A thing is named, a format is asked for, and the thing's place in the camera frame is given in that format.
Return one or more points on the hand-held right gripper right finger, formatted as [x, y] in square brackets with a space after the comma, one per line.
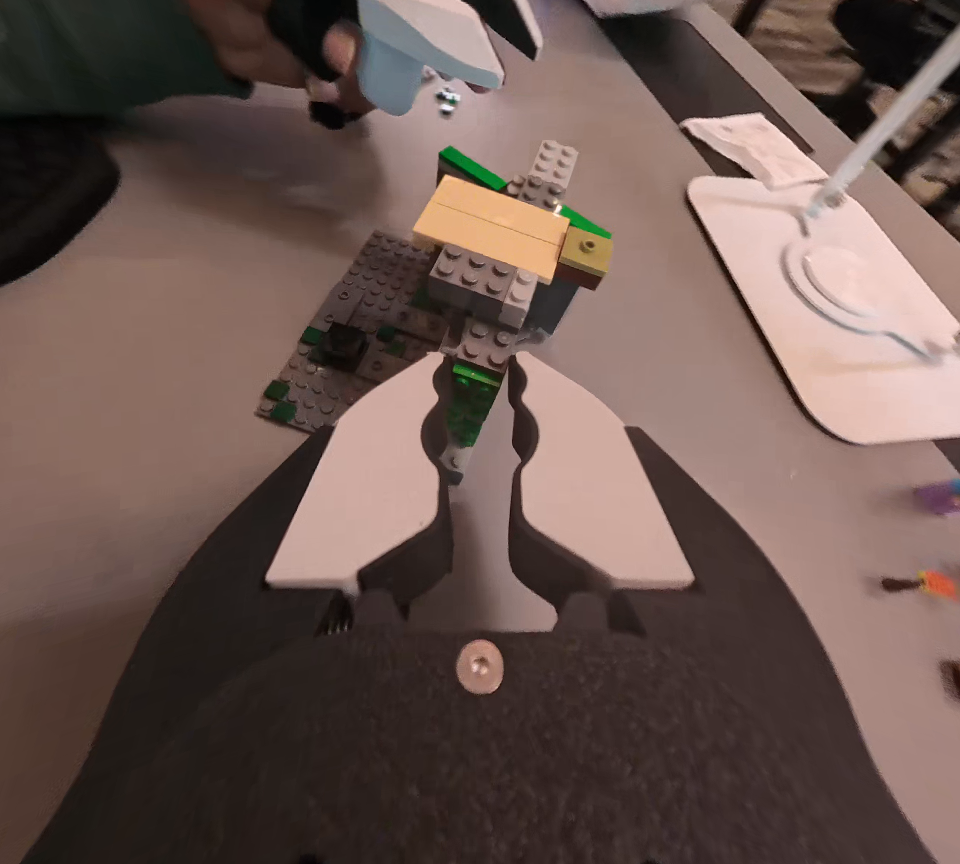
[592, 504]

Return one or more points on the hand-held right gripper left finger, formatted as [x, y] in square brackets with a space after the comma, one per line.
[360, 489]

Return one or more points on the grey green toy brick model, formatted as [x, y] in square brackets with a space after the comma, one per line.
[487, 226]

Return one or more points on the person's left forearm green sleeve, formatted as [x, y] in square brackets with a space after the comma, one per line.
[82, 1]

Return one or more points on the grey desk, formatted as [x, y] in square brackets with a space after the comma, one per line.
[150, 429]

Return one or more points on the person's left hand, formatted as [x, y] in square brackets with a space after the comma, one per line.
[225, 1]

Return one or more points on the small grey loose brick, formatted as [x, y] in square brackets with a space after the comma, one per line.
[448, 100]

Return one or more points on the white book stand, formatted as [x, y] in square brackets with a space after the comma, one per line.
[750, 264]

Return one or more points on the black rounded object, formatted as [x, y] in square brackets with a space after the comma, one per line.
[45, 204]

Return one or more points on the green purple toy figure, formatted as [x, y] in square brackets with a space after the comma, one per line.
[937, 498]

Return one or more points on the small white paper leaflet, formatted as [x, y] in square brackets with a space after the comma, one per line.
[742, 144]

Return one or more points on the small toy torch piece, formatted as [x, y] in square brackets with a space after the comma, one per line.
[937, 585]

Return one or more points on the brown toy block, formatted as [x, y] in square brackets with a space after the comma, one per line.
[951, 680]

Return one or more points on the black office chair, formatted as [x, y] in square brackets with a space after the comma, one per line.
[877, 39]

